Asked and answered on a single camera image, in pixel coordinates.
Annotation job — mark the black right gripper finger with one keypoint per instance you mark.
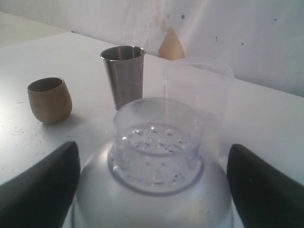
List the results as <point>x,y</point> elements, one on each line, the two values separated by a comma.
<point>263,196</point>

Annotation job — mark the dark right gripper tip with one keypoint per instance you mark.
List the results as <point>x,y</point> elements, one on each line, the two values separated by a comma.
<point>40,196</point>

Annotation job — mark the brown wooden cup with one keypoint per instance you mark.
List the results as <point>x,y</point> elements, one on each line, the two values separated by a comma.
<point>50,100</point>

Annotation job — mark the clear dome strainer lid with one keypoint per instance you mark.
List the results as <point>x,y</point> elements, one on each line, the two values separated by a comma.
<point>154,172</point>

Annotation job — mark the stainless steel cup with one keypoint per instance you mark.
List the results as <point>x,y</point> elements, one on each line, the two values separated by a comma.
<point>124,66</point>

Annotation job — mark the frosted plastic cup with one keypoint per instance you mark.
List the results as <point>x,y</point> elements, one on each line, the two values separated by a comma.
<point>203,84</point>

